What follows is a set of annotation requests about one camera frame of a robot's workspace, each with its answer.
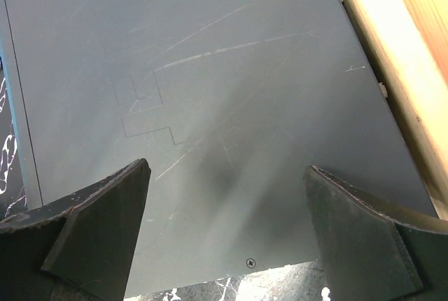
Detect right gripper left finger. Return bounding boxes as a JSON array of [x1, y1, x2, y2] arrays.
[[1, 158, 151, 300]]

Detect wooden drying rack frame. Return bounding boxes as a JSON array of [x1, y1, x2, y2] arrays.
[[344, 0, 447, 219]]

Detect dark blue network switch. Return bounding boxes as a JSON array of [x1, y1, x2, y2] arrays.
[[1, 0, 435, 297]]

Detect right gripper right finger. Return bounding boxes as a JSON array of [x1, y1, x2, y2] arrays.
[[304, 166, 447, 300]]

